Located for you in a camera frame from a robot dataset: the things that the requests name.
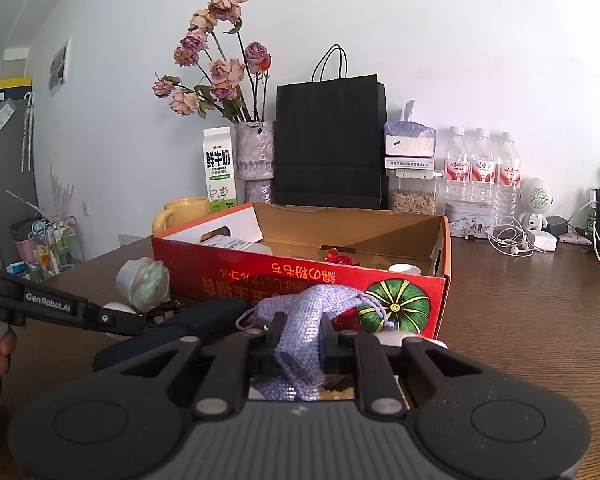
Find black paper bag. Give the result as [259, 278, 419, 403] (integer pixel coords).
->
[274, 44, 389, 211]

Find metal storage rack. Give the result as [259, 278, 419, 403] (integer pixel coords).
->
[9, 214, 86, 282]

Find clear container of seeds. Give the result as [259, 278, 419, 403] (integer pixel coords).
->
[386, 167, 440, 216]

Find black zip pouch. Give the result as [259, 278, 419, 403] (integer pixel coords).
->
[92, 297, 252, 372]

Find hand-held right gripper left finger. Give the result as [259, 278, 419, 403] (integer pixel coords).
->
[122, 312, 287, 420]

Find yellow mug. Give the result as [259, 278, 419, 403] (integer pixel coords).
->
[153, 196, 211, 236]

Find purple burlap pouch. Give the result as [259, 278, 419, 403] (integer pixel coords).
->
[235, 284, 397, 402]

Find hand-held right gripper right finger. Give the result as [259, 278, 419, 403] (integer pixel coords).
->
[322, 317, 484, 420]

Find grey refrigerator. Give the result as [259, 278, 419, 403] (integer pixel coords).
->
[0, 99, 42, 271]

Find flat white box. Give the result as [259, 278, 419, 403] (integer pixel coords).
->
[384, 157, 436, 171]

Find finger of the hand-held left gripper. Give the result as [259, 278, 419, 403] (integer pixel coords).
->
[84, 302, 147, 337]

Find mottled purple vase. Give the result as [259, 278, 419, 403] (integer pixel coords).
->
[233, 120, 276, 206]

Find white charger block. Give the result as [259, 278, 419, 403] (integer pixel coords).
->
[529, 230, 559, 252]

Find white milk carton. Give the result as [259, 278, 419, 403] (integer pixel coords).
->
[202, 127, 239, 209]

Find crumpled white plastic bag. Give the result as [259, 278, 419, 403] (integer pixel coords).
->
[115, 257, 171, 314]

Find hanging umbrella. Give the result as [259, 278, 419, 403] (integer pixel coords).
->
[20, 92, 36, 172]

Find yellow box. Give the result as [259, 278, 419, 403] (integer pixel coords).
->
[0, 76, 34, 94]

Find red cardboard box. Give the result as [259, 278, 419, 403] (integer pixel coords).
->
[151, 202, 452, 340]

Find pink dried grass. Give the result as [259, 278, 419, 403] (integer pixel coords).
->
[49, 162, 76, 222]

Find wall picture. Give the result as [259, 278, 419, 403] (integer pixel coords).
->
[48, 37, 72, 97]

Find water bottle red label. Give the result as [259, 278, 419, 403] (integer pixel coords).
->
[495, 132, 522, 222]
[444, 126, 471, 206]
[470, 128, 497, 207]

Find purple tissue pack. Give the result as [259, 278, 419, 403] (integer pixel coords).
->
[383, 100, 437, 159]

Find white round robot speaker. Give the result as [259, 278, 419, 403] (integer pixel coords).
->
[517, 178, 556, 234]

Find dried pink roses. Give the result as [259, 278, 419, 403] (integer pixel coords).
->
[152, 0, 272, 126]

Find white printed tin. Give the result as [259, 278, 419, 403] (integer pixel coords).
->
[444, 200, 499, 239]

